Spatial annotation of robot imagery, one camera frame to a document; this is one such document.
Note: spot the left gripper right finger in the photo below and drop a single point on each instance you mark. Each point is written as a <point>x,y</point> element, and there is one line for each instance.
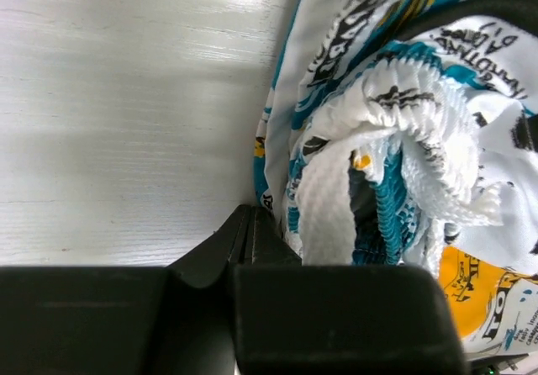
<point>374,319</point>

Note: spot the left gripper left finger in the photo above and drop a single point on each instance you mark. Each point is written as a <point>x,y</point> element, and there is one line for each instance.
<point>175,319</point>

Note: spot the white patterned shorts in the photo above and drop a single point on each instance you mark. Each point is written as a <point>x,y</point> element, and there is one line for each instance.
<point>404,132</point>

